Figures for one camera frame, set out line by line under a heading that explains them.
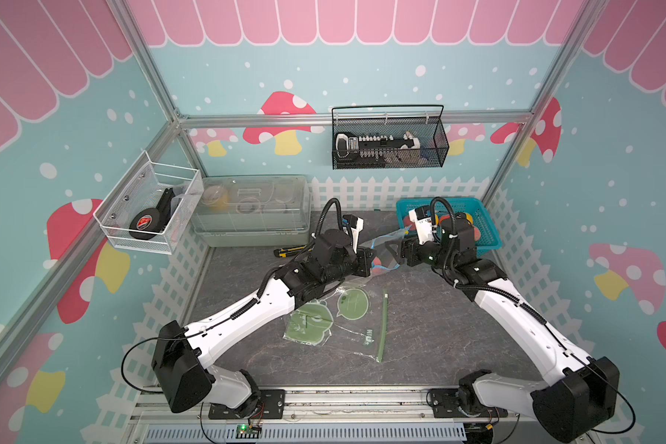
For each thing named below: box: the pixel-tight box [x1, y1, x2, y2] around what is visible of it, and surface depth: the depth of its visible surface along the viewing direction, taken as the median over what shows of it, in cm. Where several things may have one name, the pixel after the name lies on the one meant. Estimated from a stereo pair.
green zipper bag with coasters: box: [283, 283, 389, 363], surface depth 89 cm
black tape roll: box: [128, 186, 176, 241], surface depth 71 cm
